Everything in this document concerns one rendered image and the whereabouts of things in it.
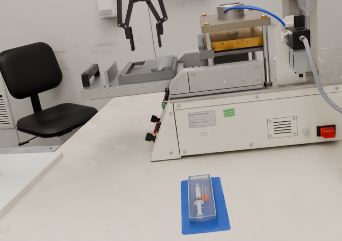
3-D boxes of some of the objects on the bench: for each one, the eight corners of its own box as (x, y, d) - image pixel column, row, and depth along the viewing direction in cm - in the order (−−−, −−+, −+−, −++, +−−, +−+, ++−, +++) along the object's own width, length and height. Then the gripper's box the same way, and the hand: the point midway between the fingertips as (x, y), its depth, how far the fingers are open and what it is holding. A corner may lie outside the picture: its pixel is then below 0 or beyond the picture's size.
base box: (309, 106, 144) (307, 58, 138) (347, 149, 108) (347, 86, 103) (159, 122, 148) (152, 76, 143) (149, 168, 113) (139, 109, 108)
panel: (159, 123, 146) (174, 74, 140) (150, 158, 118) (169, 100, 112) (153, 121, 146) (169, 73, 140) (144, 156, 118) (163, 97, 112)
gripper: (170, -37, 119) (180, 42, 126) (101, -27, 120) (115, 50, 127) (169, -38, 112) (180, 46, 119) (96, -27, 113) (111, 55, 120)
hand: (145, 39), depth 122 cm, fingers open, 8 cm apart
